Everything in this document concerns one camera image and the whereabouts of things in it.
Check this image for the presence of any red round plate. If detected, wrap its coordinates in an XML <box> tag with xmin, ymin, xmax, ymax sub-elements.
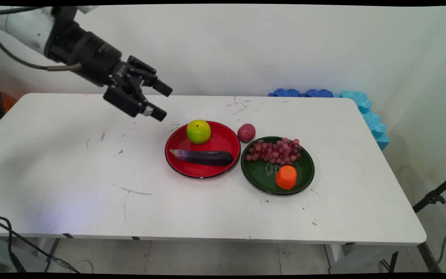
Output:
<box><xmin>165</xmin><ymin>121</ymin><xmax>242</xmax><ymax>179</ymax></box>

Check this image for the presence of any dark purple eggplant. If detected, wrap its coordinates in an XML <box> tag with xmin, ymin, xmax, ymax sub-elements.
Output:
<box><xmin>169</xmin><ymin>149</ymin><xmax>234</xmax><ymax>167</ymax></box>

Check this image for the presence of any orange fruit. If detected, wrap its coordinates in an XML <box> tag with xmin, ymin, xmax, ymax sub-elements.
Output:
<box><xmin>275</xmin><ymin>165</ymin><xmax>298</xmax><ymax>190</ymax></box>

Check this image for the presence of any red round potato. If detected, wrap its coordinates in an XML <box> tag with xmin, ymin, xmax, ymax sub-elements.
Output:
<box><xmin>237</xmin><ymin>123</ymin><xmax>256</xmax><ymax>143</ymax></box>

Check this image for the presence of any black table leg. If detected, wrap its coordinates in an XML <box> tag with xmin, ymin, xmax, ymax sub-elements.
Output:
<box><xmin>417</xmin><ymin>242</ymin><xmax>443</xmax><ymax>272</ymax></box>

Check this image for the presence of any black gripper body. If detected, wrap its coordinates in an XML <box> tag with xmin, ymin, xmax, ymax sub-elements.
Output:
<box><xmin>69</xmin><ymin>30</ymin><xmax>131</xmax><ymax>88</ymax></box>

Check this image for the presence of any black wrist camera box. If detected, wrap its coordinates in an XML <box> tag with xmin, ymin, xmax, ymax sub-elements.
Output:
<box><xmin>44</xmin><ymin>6</ymin><xmax>83</xmax><ymax>64</ymax></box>

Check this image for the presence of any grey table leg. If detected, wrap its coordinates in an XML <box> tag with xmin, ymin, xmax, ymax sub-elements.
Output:
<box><xmin>44</xmin><ymin>238</ymin><xmax>62</xmax><ymax>272</ymax></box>

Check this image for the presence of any light blue foam strip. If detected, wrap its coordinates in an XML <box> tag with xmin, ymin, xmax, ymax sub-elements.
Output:
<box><xmin>333</xmin><ymin>90</ymin><xmax>390</xmax><ymax>151</ymax></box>

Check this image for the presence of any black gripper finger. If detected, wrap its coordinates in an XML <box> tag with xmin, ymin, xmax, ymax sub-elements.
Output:
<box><xmin>125</xmin><ymin>55</ymin><xmax>173</xmax><ymax>98</ymax></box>
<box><xmin>103</xmin><ymin>83</ymin><xmax>168</xmax><ymax>122</ymax></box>

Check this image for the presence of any red grape bunch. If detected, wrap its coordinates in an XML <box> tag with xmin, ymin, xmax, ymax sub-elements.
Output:
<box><xmin>245</xmin><ymin>137</ymin><xmax>302</xmax><ymax>166</ymax></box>

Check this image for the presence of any orange object beside table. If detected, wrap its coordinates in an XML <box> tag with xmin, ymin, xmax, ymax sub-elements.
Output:
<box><xmin>1</xmin><ymin>92</ymin><xmax>19</xmax><ymax>114</ymax></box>

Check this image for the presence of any black tripod stand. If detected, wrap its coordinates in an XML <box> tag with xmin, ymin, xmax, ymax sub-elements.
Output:
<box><xmin>412</xmin><ymin>170</ymin><xmax>446</xmax><ymax>214</ymax></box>

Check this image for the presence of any black floor cable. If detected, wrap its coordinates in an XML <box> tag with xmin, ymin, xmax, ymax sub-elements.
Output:
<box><xmin>0</xmin><ymin>214</ymin><xmax>81</xmax><ymax>274</ymax></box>

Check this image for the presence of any dark green round plate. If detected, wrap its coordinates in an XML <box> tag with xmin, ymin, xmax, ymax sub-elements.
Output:
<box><xmin>240</xmin><ymin>136</ymin><xmax>315</xmax><ymax>195</ymax></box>

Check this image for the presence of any green yellow apple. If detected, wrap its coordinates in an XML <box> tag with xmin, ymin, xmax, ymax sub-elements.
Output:
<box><xmin>186</xmin><ymin>119</ymin><xmax>212</xmax><ymax>145</ymax></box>

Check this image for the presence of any dark blue foam piece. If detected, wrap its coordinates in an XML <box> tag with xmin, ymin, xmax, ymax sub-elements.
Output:
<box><xmin>300</xmin><ymin>89</ymin><xmax>334</xmax><ymax>98</ymax></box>
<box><xmin>268</xmin><ymin>88</ymin><xmax>302</xmax><ymax>97</ymax></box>

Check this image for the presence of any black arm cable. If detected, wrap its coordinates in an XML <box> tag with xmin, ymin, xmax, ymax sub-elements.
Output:
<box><xmin>0</xmin><ymin>7</ymin><xmax>47</xmax><ymax>15</ymax></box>
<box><xmin>0</xmin><ymin>21</ymin><xmax>82</xmax><ymax>72</ymax></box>

